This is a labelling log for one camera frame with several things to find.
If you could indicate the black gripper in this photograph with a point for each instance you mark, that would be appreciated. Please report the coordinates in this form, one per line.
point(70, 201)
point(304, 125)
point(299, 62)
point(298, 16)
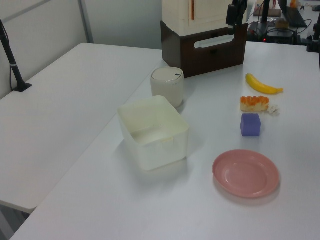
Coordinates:
point(240, 11)

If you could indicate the bread with orange glaze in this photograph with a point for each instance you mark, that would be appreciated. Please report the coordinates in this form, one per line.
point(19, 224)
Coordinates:
point(253, 103)

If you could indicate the cream appliance unit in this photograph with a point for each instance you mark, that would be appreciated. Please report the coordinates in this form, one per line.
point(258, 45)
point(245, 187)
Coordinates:
point(207, 15)

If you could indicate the black stand pole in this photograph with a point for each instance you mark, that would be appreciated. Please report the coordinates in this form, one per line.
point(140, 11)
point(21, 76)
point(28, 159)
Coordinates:
point(265, 11)

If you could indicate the dark brown drawer cabinet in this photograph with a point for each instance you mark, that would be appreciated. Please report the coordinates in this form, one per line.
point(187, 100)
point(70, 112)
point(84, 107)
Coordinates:
point(205, 60)

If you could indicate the brown cardboard box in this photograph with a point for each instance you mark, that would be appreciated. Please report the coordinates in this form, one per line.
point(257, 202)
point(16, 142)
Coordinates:
point(281, 23)

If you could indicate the black electronic device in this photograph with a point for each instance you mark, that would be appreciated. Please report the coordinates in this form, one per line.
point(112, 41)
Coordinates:
point(282, 36)

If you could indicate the black laptop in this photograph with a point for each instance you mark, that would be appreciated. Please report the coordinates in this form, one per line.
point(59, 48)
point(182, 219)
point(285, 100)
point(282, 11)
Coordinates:
point(295, 15)

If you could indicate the yellow banana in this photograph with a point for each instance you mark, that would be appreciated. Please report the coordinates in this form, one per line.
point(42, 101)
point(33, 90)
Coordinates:
point(261, 87)

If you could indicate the small beige lidded bin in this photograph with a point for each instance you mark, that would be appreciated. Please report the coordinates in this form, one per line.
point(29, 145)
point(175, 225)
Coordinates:
point(167, 87)

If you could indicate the white crumpled paper ball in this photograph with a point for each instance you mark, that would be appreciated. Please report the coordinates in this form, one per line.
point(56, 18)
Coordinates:
point(273, 110)

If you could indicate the purple cube block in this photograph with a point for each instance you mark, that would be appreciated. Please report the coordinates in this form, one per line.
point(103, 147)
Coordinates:
point(250, 126)

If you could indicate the cream plastic storage box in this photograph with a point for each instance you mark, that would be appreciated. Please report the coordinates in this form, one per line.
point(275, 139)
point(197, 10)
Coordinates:
point(152, 140)

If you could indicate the pink plate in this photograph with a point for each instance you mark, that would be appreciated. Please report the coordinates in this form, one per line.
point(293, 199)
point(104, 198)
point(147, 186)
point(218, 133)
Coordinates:
point(246, 175)

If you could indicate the black pole with clamp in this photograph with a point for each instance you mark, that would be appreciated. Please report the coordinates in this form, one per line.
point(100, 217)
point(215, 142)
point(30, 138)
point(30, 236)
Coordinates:
point(10, 57)

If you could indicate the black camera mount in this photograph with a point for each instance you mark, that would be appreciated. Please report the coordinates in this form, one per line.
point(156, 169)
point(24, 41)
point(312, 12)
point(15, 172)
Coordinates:
point(313, 40)

